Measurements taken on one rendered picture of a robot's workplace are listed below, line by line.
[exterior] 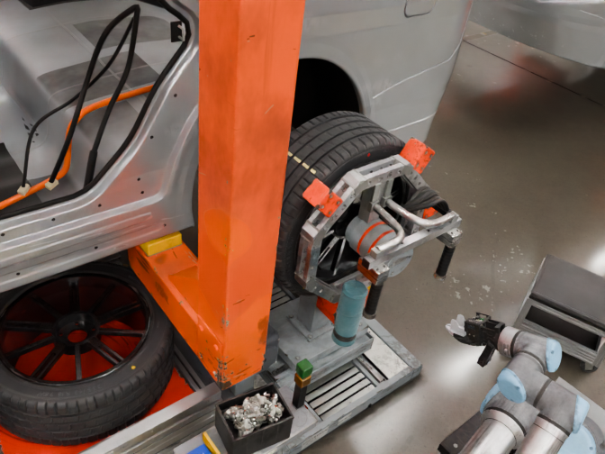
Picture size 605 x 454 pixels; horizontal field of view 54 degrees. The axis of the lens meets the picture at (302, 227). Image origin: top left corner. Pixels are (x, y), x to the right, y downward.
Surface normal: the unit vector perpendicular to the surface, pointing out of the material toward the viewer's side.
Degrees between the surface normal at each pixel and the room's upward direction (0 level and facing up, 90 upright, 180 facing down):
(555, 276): 0
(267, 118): 90
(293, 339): 0
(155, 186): 90
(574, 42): 106
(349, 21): 90
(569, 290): 0
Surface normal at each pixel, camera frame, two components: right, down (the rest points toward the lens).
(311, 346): 0.11, -0.77
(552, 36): -0.49, 0.72
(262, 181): 0.61, 0.55
